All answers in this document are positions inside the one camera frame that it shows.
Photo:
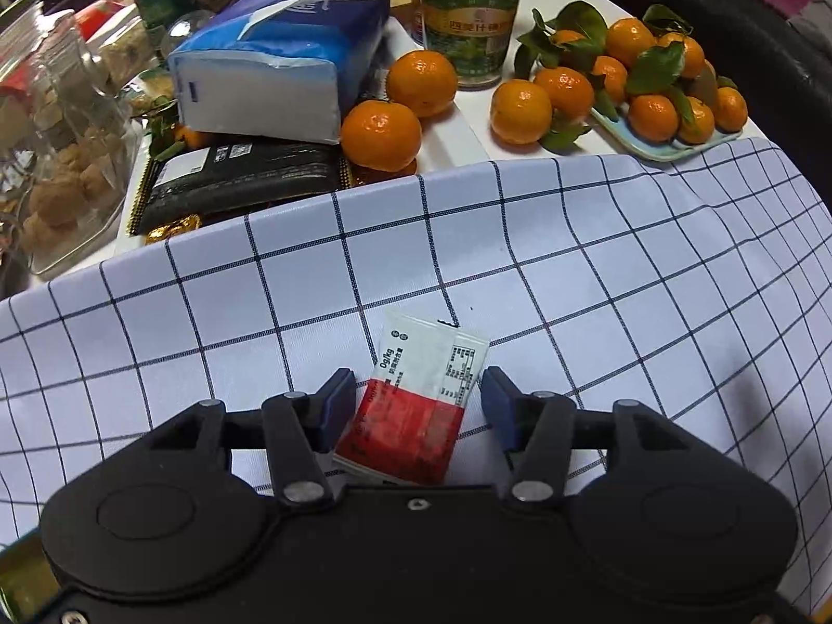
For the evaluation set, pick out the blue tissue pack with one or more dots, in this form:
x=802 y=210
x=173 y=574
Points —
x=286 y=69

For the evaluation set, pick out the blue checked tablecloth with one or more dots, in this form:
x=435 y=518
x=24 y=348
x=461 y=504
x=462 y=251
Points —
x=701 y=289

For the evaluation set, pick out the loose mandarin behind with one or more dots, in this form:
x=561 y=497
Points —
x=424 y=81

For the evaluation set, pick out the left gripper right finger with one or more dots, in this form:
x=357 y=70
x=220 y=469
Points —
x=539 y=427

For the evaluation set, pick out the mandarin pile with leaves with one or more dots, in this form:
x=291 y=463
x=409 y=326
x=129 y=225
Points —
x=652 y=64

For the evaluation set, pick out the black flat package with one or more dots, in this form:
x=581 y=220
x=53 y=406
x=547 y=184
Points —
x=233 y=177

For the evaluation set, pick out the loose mandarin left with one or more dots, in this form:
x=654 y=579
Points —
x=381 y=135

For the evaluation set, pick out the gold tin tray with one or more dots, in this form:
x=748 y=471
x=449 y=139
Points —
x=26 y=579

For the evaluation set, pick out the light blue fruit plate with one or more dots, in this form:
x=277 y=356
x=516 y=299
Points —
x=663 y=152

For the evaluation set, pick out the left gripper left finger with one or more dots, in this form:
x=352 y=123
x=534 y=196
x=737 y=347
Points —
x=298 y=427

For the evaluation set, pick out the clear jar with cookies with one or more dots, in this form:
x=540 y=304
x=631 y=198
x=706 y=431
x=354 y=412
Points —
x=68 y=145

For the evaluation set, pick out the red white snack packet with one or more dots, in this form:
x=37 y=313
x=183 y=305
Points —
x=410 y=415

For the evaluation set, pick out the loose mandarin by plate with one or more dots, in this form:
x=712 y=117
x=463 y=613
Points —
x=521 y=113

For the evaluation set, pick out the glass jar yellow lid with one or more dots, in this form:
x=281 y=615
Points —
x=473 y=35

